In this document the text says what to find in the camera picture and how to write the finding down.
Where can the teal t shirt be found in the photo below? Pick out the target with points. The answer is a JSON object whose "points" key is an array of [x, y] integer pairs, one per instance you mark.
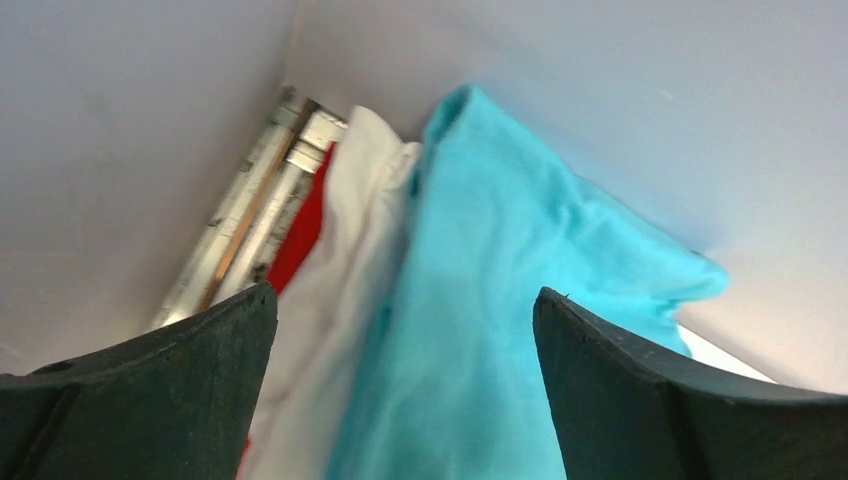
{"points": [[450, 386]]}

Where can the red folded t shirt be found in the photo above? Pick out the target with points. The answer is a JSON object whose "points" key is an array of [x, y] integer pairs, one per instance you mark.
{"points": [[301, 232]]}

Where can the white folded t shirt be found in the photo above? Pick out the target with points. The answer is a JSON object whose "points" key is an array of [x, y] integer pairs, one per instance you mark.
{"points": [[325, 313]]}

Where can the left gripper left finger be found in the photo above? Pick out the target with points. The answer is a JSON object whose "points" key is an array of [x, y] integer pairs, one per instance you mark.
{"points": [[174, 403]]}

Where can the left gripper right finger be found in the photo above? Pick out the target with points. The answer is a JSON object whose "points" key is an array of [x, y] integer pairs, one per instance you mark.
{"points": [[624, 407]]}

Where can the aluminium table frame rail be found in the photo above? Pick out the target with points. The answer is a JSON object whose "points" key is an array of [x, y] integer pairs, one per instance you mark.
{"points": [[238, 243]]}

